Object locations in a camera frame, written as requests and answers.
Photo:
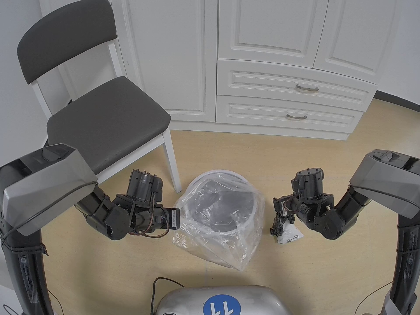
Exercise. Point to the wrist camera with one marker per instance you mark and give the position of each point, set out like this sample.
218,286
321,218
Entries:
297,185
157,189

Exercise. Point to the clear printed wrapper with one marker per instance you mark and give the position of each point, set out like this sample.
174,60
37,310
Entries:
293,235

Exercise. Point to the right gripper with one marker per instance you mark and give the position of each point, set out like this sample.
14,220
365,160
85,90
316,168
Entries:
279,207

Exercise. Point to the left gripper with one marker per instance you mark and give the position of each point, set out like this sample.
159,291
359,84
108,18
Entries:
157,220

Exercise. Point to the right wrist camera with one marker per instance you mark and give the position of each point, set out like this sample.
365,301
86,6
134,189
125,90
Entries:
297,185

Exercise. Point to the white chair with grey cushions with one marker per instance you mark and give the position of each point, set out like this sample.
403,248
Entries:
108,116

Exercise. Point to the white wardrobe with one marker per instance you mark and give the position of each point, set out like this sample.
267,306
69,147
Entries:
269,28

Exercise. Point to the white trash bin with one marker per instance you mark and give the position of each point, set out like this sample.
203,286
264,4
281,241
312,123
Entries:
247,221

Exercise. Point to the black plastic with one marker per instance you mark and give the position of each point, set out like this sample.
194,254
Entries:
279,226

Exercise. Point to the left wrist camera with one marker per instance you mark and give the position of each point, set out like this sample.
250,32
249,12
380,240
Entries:
157,189

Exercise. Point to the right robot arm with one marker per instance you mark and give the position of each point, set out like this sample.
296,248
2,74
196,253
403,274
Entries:
384,182

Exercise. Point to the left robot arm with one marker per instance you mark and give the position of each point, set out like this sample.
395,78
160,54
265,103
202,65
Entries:
46,182

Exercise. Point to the clear plastic bag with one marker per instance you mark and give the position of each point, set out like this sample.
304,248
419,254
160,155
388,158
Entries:
223,251

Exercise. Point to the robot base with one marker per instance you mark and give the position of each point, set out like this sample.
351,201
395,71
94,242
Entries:
223,297

